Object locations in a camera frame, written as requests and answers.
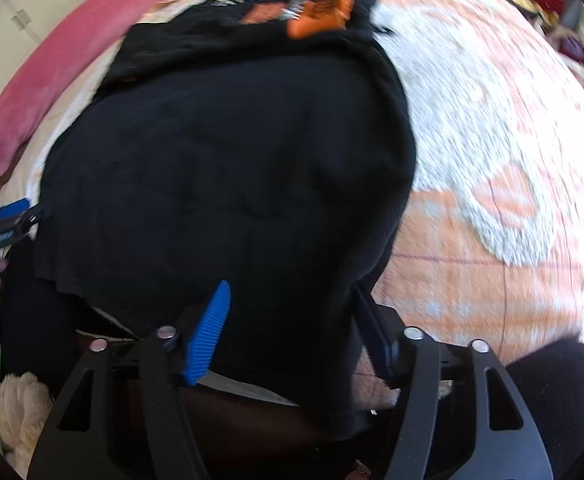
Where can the person's right leg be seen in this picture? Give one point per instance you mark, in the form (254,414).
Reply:
(557,395)

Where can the pink quilt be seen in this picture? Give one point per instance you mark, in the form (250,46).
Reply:
(47,70)

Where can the floral tote bag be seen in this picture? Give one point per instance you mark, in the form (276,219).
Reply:
(579,55)

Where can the orange white plush blanket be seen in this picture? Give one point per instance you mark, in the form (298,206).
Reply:
(472,185)

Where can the white wardrobe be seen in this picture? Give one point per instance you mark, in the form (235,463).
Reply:
(32,0)

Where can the black sweater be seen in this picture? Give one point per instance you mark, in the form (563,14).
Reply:
(222,160)

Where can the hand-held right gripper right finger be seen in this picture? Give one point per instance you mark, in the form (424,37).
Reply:
(372,330)

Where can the beige plush toy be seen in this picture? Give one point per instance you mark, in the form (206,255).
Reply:
(22,410)

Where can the brown cloth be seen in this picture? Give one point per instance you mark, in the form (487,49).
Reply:
(252,435)

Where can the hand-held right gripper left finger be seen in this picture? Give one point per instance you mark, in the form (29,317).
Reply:
(207,335)

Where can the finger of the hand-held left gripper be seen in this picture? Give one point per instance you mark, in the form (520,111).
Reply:
(37,217)
(14,207)

